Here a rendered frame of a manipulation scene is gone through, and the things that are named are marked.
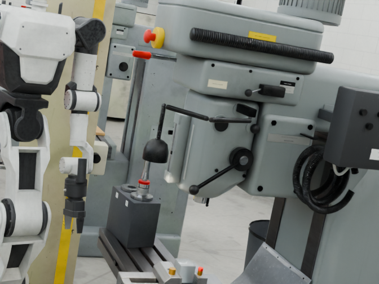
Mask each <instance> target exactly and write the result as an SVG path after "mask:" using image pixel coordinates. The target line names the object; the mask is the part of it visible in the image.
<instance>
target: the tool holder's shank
mask: <svg viewBox="0 0 379 284"><path fill-rule="evenodd" d="M150 164H151V162H149V161H146V160H145V161H144V168H143V173H142V176H141V178H142V181H147V180H148V179H149V168H150Z"/></svg>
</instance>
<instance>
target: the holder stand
mask: <svg viewBox="0 0 379 284"><path fill-rule="evenodd" d="M137 187H138V186H137V185H134V184H122V185H121V186H113V187H112V194H111V201H110V205H109V212H108V219H107V226H106V228H107V229H108V230H109V231H110V232H111V233H112V234H113V235H114V236H115V237H116V238H117V239H118V240H119V241H120V242H121V243H122V244H123V245H124V246H125V247H126V248H138V247H153V245H154V241H155V235H156V229H157V223H158V217H159V213H160V207H161V203H159V201H157V200H156V199H154V198H153V196H152V195H151V194H148V196H147V197H140V196H137V195H136V191H137Z"/></svg>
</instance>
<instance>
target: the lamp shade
mask: <svg viewBox="0 0 379 284"><path fill-rule="evenodd" d="M168 155H169V150H168V145H167V143H165V142H164V141H163V140H161V139H157V138H155V139H151V140H148V141H147V143H146V145H145V147H144V150H143V156H142V158H143V159H144V160H146V161H149V162H153V163H167V161H168Z"/></svg>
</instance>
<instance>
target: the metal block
mask: <svg viewBox="0 0 379 284"><path fill-rule="evenodd" d="M174 267H175V268H176V270H177V271H178V272H179V274H180V275H181V276H182V278H183V279H182V283H193V278H194V275H195V269H196V266H195V265H194V263H193V262H192V261H191V259H177V258H175V263H174Z"/></svg>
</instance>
